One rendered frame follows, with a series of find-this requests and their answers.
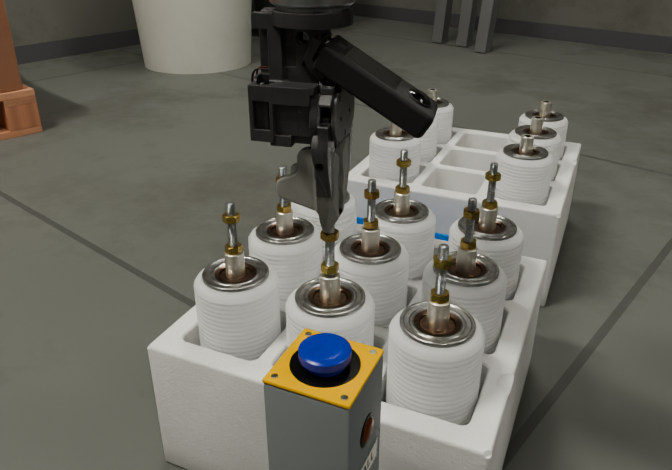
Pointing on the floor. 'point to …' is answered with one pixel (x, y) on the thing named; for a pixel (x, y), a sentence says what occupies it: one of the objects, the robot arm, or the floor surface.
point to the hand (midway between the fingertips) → (336, 218)
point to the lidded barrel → (193, 17)
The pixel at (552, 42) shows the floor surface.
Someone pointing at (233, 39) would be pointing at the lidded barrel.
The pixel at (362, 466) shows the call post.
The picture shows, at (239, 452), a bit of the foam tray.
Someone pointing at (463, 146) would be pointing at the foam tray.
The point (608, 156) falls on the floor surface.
